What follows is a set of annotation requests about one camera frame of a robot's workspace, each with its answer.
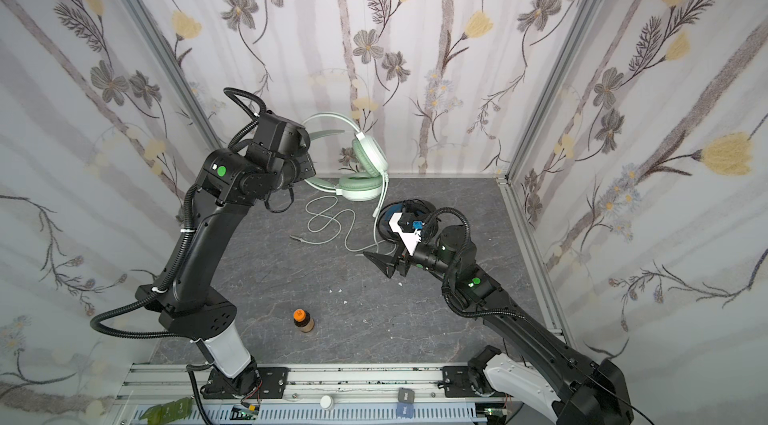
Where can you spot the black wired headphones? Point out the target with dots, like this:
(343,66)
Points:
(420,208)

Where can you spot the mint green wired headphones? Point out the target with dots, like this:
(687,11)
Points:
(370,181)

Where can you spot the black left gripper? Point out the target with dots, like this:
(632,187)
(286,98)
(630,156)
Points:
(303,167)

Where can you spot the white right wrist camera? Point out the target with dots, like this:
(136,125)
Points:
(408,228)

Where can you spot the orange cap brown bottle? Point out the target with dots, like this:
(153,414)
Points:
(303,321)

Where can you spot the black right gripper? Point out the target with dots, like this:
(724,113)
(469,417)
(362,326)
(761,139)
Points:
(403,261)

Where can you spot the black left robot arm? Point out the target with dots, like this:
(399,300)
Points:
(271,153)

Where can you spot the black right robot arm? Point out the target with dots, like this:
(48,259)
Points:
(557,381)

